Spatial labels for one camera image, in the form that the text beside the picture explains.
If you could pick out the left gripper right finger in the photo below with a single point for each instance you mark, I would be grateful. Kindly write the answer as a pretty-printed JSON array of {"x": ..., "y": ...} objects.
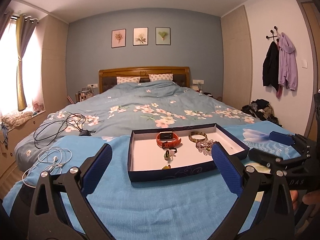
[{"x": 229, "y": 171}]

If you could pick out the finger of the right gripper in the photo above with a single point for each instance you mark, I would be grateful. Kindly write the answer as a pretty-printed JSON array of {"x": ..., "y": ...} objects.
[
  {"x": 266, "y": 159},
  {"x": 281, "y": 138}
]

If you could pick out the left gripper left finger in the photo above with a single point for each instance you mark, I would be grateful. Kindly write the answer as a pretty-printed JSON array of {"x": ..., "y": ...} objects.
[{"x": 93, "y": 169}]

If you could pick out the tortoiseshell bangle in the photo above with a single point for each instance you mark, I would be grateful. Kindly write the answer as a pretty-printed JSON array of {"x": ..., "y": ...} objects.
[{"x": 197, "y": 136}]

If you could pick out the yellow pendant keychain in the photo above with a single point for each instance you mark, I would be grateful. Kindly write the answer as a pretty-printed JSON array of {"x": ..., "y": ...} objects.
[{"x": 166, "y": 167}]

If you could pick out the orange smart watch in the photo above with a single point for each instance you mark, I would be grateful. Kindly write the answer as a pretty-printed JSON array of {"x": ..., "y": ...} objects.
[{"x": 167, "y": 140}]

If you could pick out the right hand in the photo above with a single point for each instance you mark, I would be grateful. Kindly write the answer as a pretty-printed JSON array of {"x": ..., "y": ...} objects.
[{"x": 310, "y": 198}]

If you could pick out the pile of dark clothes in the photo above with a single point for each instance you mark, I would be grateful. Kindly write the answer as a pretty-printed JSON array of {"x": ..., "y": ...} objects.
[{"x": 261, "y": 109}]

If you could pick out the dark blue tray box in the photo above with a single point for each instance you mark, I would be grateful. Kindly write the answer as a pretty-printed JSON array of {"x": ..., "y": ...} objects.
[{"x": 146, "y": 159}]

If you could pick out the blue floral duvet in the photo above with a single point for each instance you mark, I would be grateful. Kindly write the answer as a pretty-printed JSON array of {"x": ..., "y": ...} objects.
[{"x": 126, "y": 107}]

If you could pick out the purple hoodie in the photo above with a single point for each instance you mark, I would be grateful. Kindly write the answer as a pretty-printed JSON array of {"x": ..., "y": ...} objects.
[{"x": 287, "y": 72}]

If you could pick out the black jacket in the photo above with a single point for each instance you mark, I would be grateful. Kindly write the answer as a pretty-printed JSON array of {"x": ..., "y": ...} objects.
[{"x": 271, "y": 67}]

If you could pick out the wooden headboard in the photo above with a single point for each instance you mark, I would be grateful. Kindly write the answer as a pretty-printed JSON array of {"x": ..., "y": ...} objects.
[{"x": 107, "y": 77}]

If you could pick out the left patterned pillow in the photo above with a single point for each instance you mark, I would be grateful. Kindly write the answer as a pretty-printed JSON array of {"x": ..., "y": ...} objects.
[{"x": 125, "y": 79}]

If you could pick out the patterned pillow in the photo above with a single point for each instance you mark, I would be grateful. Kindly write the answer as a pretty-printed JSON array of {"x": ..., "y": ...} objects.
[
  {"x": 157, "y": 77},
  {"x": 125, "y": 79}
]

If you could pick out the right patterned pillow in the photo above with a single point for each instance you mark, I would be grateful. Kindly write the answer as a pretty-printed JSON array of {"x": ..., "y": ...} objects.
[{"x": 157, "y": 77}]

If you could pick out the right framed leaf picture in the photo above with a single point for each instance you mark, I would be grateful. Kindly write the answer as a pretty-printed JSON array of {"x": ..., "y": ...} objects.
[{"x": 163, "y": 36}]

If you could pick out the black tracker camera box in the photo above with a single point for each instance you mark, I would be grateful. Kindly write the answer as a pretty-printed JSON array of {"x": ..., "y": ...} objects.
[{"x": 316, "y": 98}]

